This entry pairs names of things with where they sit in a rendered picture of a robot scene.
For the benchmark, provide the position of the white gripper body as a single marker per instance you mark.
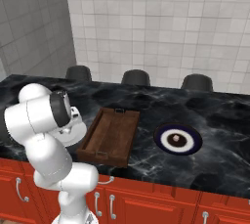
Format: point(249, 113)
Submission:
point(71, 124)

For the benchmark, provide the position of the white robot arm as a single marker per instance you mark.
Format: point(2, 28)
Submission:
point(45, 156)

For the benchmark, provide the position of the brown wooden tray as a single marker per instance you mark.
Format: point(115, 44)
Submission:
point(112, 135)

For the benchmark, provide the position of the small pale dessert cube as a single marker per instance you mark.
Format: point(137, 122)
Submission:
point(175, 138)

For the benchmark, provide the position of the dark grey stool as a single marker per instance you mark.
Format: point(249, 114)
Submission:
point(136, 78)
point(197, 82)
point(78, 73)

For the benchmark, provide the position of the red drawer front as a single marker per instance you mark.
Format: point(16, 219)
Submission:
point(149, 187)
point(226, 203)
point(14, 166)

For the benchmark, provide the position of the red cupboard door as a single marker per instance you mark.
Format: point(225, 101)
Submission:
point(153, 210)
point(13, 201)
point(228, 216)
point(92, 206)

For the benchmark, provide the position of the dark blue white plate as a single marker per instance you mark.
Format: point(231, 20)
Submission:
point(192, 141)

